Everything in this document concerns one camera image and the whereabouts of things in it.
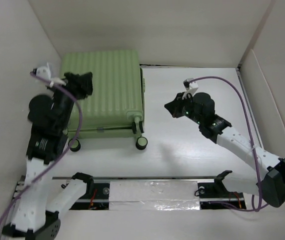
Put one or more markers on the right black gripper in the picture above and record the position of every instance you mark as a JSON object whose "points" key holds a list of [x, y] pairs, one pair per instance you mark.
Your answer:
{"points": [[174, 106]]}

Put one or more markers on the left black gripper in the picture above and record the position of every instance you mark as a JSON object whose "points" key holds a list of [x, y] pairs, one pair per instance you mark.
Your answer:
{"points": [[81, 83]]}

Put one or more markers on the green suitcase with blue lining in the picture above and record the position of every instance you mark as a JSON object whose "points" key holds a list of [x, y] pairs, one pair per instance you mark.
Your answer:
{"points": [[116, 108]]}

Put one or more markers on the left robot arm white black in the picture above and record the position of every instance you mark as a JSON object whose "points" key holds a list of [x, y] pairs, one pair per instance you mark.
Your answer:
{"points": [[34, 217]]}

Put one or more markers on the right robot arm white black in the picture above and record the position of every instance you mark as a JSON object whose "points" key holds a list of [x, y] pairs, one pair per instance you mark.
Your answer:
{"points": [[270, 168]]}

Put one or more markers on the silver tape strip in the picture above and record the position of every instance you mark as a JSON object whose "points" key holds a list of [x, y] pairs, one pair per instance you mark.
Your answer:
{"points": [[153, 195]]}

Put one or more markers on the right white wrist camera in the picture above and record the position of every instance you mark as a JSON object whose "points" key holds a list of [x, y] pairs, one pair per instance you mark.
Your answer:
{"points": [[191, 86]]}

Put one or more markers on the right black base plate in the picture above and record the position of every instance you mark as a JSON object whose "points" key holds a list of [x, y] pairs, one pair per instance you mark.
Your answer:
{"points": [[212, 197]]}

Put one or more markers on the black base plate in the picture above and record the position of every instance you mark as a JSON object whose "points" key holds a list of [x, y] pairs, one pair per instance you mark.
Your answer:
{"points": [[98, 201], [212, 197]]}

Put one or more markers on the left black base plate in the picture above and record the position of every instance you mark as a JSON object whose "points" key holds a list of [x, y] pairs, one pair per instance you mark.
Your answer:
{"points": [[98, 201]]}

